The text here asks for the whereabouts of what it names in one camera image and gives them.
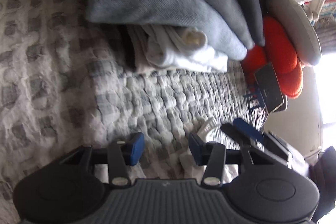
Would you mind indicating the smartphone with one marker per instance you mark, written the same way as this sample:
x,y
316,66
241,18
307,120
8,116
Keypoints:
x,y
270,87

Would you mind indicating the blue phone stand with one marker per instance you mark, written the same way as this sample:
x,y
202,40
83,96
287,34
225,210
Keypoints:
x,y
253,98

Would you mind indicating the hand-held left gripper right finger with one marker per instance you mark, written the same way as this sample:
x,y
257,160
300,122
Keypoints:
x,y
195,148

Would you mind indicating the orange flower cushion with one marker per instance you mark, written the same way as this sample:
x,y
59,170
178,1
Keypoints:
x,y
281,56

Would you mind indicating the white bookshelf with books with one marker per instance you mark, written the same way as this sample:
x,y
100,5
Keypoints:
x,y
323,6

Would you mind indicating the grey checkered quilt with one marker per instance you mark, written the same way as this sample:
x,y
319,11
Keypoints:
x,y
65,69

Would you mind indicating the white pants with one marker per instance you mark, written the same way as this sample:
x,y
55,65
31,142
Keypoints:
x,y
207,125

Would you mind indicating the white pillow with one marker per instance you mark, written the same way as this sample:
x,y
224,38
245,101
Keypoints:
x,y
296,19

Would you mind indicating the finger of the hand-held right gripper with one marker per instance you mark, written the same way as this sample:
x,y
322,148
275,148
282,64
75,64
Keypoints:
x,y
246,129

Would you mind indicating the white folded garment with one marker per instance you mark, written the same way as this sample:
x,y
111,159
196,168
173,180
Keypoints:
x,y
178,53

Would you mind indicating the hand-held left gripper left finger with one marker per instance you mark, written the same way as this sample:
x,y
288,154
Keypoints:
x,y
136,148

